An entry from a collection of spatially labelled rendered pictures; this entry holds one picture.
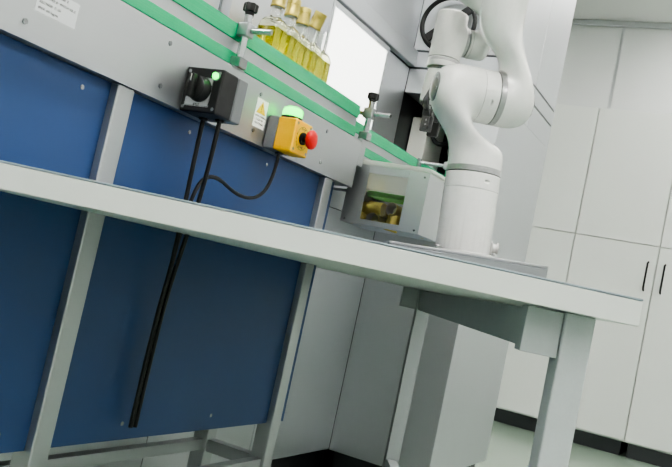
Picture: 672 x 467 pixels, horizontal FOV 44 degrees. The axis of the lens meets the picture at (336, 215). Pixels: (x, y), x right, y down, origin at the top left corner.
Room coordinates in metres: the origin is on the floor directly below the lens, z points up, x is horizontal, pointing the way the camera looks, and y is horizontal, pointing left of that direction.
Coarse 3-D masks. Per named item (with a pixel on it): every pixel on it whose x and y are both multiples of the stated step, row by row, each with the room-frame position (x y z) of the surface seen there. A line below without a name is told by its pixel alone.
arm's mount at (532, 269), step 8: (416, 248) 1.64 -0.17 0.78; (424, 248) 1.64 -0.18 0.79; (432, 248) 1.64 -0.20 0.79; (448, 256) 1.64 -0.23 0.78; (456, 256) 1.64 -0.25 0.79; (464, 256) 1.64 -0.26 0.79; (472, 256) 1.64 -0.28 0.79; (480, 256) 1.64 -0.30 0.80; (488, 264) 1.64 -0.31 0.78; (496, 264) 1.64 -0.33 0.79; (504, 264) 1.65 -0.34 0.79; (512, 264) 1.65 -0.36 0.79; (520, 264) 1.65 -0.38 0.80; (528, 264) 1.65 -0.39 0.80; (536, 264) 1.65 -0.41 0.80; (520, 272) 1.65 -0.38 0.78; (528, 272) 1.65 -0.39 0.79; (536, 272) 1.65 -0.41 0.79; (544, 272) 1.65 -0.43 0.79
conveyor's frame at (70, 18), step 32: (0, 0) 1.10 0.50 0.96; (32, 0) 1.14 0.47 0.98; (64, 0) 1.19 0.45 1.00; (96, 0) 1.24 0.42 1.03; (0, 32) 1.14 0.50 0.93; (32, 32) 1.16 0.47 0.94; (64, 32) 1.20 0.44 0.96; (96, 32) 1.26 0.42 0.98; (128, 32) 1.32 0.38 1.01; (160, 32) 1.38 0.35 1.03; (96, 64) 1.27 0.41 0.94; (128, 64) 1.33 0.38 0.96; (160, 64) 1.40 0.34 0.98; (192, 64) 1.47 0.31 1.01; (224, 64) 1.55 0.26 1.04; (128, 96) 1.35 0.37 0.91; (160, 96) 1.41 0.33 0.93; (256, 96) 1.66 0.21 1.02; (224, 128) 1.59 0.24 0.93; (256, 128) 1.68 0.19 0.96; (320, 128) 1.91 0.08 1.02; (96, 160) 1.33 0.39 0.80; (288, 160) 1.84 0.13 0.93; (320, 160) 1.94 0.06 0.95; (352, 160) 2.08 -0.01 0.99; (320, 192) 1.99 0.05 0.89; (320, 224) 2.01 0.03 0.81
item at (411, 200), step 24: (360, 168) 2.16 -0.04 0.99; (384, 168) 2.13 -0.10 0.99; (336, 192) 2.23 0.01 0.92; (360, 192) 2.15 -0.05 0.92; (384, 192) 2.12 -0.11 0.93; (408, 192) 2.09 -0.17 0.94; (432, 192) 2.11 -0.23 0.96; (360, 216) 2.15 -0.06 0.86; (384, 216) 2.12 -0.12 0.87; (408, 216) 2.08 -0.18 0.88; (432, 216) 2.14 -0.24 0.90; (432, 240) 2.18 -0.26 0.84
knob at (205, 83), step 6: (192, 78) 1.41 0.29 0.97; (198, 78) 1.42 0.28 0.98; (204, 78) 1.42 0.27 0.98; (186, 84) 1.43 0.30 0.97; (192, 84) 1.41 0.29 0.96; (198, 84) 1.42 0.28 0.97; (204, 84) 1.41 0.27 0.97; (210, 84) 1.43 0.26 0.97; (186, 90) 1.41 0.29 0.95; (192, 90) 1.41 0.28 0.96; (198, 90) 1.42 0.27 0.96; (204, 90) 1.42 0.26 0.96; (210, 90) 1.43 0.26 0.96; (192, 96) 1.42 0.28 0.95; (198, 96) 1.42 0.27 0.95; (204, 96) 1.43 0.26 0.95
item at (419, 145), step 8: (416, 120) 3.11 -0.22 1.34; (416, 128) 3.11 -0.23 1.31; (440, 128) 3.20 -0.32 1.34; (416, 136) 3.10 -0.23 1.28; (424, 136) 3.09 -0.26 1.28; (440, 136) 3.21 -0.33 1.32; (408, 144) 3.12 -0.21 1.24; (416, 144) 3.10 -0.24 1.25; (424, 144) 3.09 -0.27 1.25; (432, 144) 3.15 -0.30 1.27; (408, 152) 3.11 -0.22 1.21; (416, 152) 3.10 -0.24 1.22; (424, 152) 3.10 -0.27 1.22; (432, 152) 3.17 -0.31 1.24; (440, 152) 3.24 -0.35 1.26; (424, 160) 3.11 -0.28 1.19; (432, 160) 3.18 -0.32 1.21
